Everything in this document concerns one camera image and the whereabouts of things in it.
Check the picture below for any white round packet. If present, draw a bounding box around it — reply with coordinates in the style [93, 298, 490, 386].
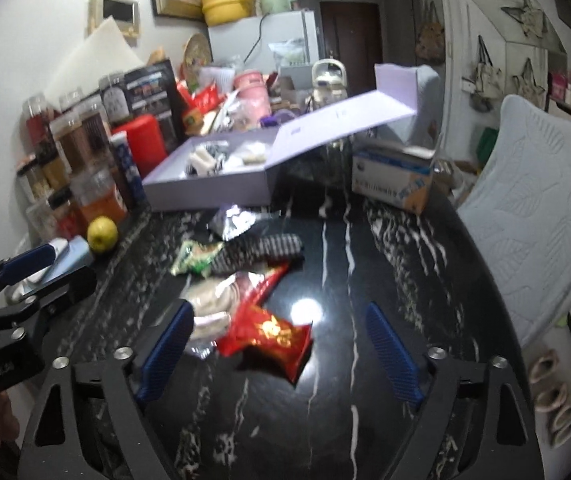
[235, 142, 269, 166]

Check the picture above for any white tote bag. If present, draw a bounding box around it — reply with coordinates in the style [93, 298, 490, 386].
[511, 57, 546, 109]
[463, 35, 504, 111]

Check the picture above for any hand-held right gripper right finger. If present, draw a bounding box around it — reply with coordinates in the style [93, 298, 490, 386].
[365, 301, 549, 480]

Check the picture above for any cluster of clear jars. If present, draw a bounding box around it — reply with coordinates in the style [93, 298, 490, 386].
[16, 74, 133, 241]

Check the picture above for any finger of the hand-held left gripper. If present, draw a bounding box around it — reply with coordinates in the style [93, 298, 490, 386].
[0, 266, 97, 344]
[0, 243, 58, 317]

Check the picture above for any red snack packet gold print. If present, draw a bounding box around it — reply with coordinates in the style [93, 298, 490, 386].
[216, 304, 314, 387]

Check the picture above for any red silver snack packet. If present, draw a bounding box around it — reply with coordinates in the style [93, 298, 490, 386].
[235, 262, 291, 312]

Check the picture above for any beige wall intercom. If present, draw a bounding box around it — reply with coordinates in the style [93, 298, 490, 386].
[88, 0, 140, 39]

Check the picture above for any red round lid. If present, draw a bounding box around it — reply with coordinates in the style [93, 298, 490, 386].
[112, 114, 168, 179]

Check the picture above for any green bag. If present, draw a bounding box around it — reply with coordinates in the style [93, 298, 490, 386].
[478, 127, 499, 162]

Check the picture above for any black cable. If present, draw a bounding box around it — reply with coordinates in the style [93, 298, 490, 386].
[245, 11, 272, 64]

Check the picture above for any white foam board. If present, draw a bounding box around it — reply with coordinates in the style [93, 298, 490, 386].
[42, 16, 145, 106]

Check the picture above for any black printed bag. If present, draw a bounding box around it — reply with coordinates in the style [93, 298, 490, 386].
[124, 59, 187, 144]

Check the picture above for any beige plush toy checkered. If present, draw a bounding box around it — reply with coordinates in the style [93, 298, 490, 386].
[184, 141, 231, 179]

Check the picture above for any lavender gift box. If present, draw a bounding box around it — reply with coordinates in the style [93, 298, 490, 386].
[141, 89, 419, 212]

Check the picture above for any clear packet of white buns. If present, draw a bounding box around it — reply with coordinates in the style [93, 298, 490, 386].
[185, 280, 242, 357]

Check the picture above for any dark brown door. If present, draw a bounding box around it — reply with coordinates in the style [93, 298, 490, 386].
[319, 1, 382, 97]

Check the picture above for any white teapot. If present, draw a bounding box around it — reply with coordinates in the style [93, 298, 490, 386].
[311, 59, 350, 107]

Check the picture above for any white wooden stair panel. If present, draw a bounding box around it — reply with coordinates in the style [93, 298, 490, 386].
[438, 0, 571, 151]

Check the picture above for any blue white patterned tube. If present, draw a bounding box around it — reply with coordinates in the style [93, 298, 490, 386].
[110, 132, 147, 206]

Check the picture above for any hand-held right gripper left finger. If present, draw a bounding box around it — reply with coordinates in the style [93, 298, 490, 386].
[18, 299, 196, 480]

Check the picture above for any pink container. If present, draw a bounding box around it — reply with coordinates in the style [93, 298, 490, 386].
[234, 70, 272, 119]

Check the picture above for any light blue phone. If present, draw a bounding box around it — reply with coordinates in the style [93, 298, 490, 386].
[20, 236, 95, 297]

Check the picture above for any white striped paper bag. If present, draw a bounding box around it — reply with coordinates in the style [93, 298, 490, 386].
[199, 66, 236, 96]

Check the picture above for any blue white glove box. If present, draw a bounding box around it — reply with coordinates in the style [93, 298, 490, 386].
[351, 140, 439, 214]

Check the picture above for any green orange packet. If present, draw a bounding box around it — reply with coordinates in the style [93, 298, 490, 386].
[182, 105, 207, 136]

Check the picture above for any yellow green apple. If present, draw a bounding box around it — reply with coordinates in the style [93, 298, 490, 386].
[87, 216, 119, 254]

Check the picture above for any yellow pot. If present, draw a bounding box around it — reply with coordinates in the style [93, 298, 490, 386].
[201, 0, 267, 27]

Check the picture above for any beige slipper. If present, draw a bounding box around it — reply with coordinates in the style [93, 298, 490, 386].
[529, 349, 562, 387]
[535, 384, 571, 449]

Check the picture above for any green snack packet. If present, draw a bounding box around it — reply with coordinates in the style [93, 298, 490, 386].
[170, 240, 226, 277]

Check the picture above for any black white checkered cloth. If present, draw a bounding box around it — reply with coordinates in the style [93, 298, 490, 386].
[210, 232, 304, 277]

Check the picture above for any white fridge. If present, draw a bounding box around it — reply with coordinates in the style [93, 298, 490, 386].
[208, 10, 319, 77]

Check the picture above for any red snack bag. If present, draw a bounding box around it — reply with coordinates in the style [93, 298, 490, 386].
[185, 84, 226, 114]

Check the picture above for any clear plastic bag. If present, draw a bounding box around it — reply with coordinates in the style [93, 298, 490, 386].
[268, 40, 307, 69]

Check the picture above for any woven round tray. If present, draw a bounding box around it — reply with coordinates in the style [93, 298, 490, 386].
[184, 33, 214, 74]

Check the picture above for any brown tote bag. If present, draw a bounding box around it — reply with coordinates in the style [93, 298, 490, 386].
[415, 2, 447, 66]

